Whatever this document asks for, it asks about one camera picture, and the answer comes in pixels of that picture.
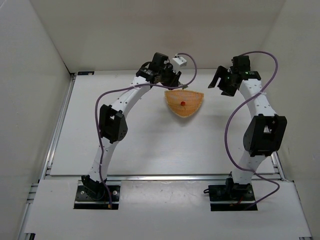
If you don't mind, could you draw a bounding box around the woven fan-shaped fruit basket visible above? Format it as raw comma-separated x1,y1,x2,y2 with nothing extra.
164,89,205,118

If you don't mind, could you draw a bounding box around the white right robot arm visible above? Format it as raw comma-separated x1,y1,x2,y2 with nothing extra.
214,54,287,199

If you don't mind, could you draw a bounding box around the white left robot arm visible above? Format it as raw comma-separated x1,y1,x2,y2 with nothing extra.
81,52,192,205

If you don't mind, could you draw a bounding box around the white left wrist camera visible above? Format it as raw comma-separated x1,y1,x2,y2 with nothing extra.
171,56,187,68

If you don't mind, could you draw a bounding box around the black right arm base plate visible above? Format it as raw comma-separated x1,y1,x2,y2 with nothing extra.
203,184,258,212

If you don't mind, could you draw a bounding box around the aluminium front rail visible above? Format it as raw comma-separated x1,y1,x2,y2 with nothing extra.
44,173,281,182

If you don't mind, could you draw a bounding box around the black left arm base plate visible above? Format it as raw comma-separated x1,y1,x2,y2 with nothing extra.
73,184,121,210

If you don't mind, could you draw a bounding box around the aluminium left side rail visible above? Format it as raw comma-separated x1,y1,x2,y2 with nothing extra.
37,73,77,183

